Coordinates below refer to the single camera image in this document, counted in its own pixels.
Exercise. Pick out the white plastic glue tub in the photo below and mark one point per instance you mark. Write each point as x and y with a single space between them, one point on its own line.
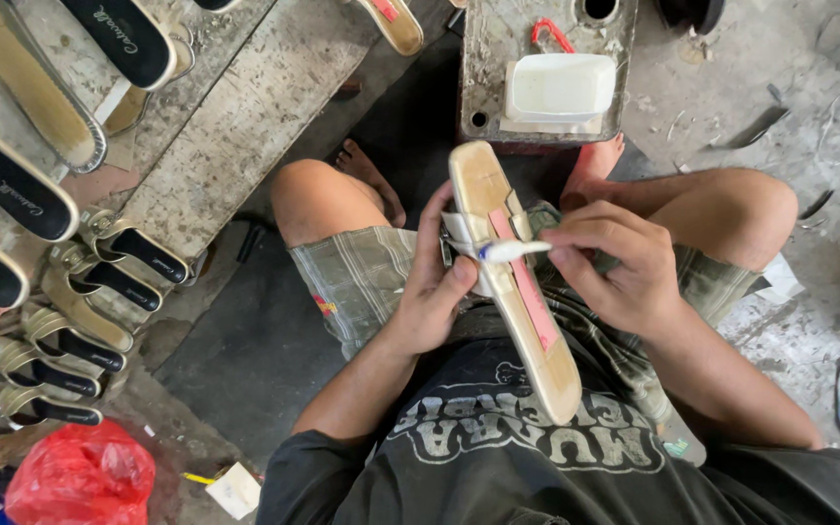
560 86

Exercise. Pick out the person's left foot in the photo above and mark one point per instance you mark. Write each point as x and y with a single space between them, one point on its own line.
372 179

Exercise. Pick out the yellow pencil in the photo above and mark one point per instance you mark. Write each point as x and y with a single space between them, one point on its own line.
197 478

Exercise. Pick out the person's foot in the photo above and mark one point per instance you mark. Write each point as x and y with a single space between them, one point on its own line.
372 179
593 168

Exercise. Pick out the person's right hand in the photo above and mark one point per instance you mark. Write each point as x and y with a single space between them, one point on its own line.
624 277

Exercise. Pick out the black round object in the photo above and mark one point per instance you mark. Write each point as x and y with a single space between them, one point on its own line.
693 13

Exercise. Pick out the person's black printed shirt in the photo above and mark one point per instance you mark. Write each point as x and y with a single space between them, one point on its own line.
507 474

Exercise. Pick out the small white carton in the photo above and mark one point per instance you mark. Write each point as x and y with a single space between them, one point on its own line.
234 492

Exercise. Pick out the tan unfinished sandal pink strip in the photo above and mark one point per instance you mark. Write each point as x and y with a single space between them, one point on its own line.
537 364

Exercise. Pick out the person's plaid shorts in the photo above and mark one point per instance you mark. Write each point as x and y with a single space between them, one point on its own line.
354 284

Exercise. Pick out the person's right leg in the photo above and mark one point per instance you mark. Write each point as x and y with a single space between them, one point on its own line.
719 211

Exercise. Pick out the dark leather scrap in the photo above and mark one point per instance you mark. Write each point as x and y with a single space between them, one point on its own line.
816 205
752 130

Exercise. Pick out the white glue brush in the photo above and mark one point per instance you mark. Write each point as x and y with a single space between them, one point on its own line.
518 251

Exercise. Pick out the row of black gold sandals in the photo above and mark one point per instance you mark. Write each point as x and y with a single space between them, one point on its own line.
19 182

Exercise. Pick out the worn wooden bench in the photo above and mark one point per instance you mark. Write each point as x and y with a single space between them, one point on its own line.
245 109

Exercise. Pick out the red plastic bag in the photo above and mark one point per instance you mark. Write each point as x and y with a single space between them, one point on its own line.
81 474

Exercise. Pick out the white paper scrap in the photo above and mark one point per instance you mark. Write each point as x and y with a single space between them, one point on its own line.
781 281

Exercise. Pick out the person's leg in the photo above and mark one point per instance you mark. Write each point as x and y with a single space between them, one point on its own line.
318 200
719 211

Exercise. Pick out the person's left hand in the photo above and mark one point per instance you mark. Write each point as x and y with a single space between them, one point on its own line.
424 299

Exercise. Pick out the grimy metal can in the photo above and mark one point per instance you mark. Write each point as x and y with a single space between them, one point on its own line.
485 44

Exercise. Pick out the person's right foot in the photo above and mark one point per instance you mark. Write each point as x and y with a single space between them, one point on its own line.
593 168

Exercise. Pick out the tan sandal sole red patch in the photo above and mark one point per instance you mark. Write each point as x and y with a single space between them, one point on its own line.
399 25

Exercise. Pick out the person's left leg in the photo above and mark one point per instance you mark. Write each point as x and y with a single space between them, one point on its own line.
318 200

